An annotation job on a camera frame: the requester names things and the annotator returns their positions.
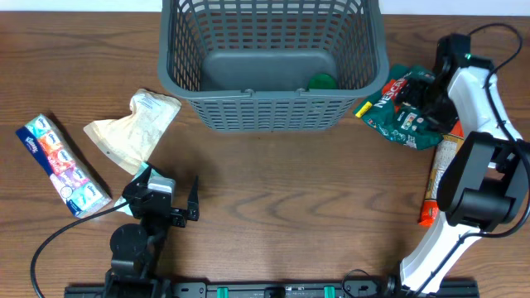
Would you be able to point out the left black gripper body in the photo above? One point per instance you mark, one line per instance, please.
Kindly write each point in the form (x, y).
(178, 218)

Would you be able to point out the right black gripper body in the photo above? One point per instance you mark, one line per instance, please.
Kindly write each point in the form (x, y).
(425, 101)

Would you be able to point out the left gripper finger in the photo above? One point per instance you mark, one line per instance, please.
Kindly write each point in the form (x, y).
(140, 182)
(193, 200)

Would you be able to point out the teal plastic packet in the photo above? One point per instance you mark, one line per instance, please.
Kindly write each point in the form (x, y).
(144, 166)

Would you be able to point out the green Nescafe coffee bag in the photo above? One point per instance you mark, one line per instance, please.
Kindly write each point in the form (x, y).
(394, 110)

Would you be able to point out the beige paper pouch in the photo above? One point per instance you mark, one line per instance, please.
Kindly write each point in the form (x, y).
(129, 141)

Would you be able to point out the orange spaghetti packet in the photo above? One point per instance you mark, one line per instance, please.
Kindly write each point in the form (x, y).
(444, 154)

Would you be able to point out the Kleenex tissue multipack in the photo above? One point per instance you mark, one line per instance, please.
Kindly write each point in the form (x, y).
(74, 184)

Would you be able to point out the green lidded jar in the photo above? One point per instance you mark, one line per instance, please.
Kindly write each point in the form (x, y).
(322, 81)

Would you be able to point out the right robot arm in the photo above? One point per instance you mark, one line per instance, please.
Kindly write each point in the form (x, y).
(487, 181)

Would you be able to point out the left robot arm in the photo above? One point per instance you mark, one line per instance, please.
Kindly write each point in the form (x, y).
(136, 247)

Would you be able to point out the grey plastic lattice basket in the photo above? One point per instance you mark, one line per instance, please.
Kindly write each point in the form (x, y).
(245, 65)

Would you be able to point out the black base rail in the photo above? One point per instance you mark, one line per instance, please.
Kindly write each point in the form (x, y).
(354, 288)

